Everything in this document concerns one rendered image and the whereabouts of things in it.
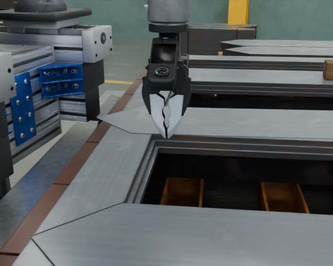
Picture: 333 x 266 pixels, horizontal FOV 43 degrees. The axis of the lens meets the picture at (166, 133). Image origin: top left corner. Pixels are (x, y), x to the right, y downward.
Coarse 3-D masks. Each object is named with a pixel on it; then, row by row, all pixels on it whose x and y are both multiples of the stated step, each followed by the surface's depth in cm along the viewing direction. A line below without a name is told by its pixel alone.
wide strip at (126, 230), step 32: (64, 224) 52; (96, 224) 52; (128, 224) 52; (160, 224) 52; (192, 224) 52; (224, 224) 52; (256, 224) 52; (288, 224) 52; (320, 224) 52; (64, 256) 46; (96, 256) 46; (128, 256) 46; (160, 256) 46; (192, 256) 46; (224, 256) 46; (256, 256) 46; (288, 256) 46; (320, 256) 46
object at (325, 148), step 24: (168, 96) 108; (312, 96) 118; (168, 144) 81; (192, 144) 80; (216, 144) 80; (240, 144) 79; (264, 144) 79; (288, 144) 79; (312, 144) 78; (144, 168) 69; (144, 192) 65
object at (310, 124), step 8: (288, 112) 94; (296, 112) 94; (304, 112) 94; (312, 112) 94; (320, 112) 94; (296, 120) 89; (304, 120) 89; (312, 120) 89; (320, 120) 89; (328, 120) 89; (296, 128) 84; (304, 128) 84; (312, 128) 84; (320, 128) 84; (328, 128) 84; (304, 136) 80; (312, 136) 80; (320, 136) 80; (328, 136) 80
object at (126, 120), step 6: (138, 108) 97; (114, 114) 93; (120, 114) 93; (126, 114) 93; (132, 114) 93; (138, 114) 93; (114, 120) 89; (120, 120) 89; (126, 120) 89; (132, 120) 89; (120, 126) 85; (126, 126) 85; (132, 126) 85
